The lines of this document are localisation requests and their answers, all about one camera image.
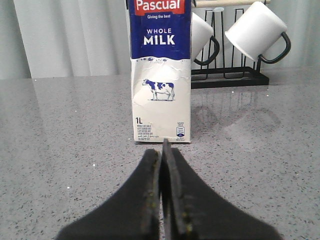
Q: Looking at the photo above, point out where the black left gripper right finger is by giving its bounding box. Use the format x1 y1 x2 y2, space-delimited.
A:
162 139 282 240

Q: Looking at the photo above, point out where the left white enamel mug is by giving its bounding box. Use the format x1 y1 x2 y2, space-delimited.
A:
191 13 220 66

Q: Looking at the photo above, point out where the Pascual whole milk carton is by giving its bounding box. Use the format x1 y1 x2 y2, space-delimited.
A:
127 0 192 143

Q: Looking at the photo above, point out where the black wire mug rack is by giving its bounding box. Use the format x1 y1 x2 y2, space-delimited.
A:
191 2 269 89

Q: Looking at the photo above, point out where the right white enamel mug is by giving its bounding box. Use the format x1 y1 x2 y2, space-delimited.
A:
225 1 292 64

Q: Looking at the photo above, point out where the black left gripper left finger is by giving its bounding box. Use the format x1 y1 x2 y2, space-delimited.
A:
56 149 161 240

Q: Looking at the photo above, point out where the white enamel mug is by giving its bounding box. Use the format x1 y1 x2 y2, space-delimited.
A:
191 13 220 66
225 1 292 64

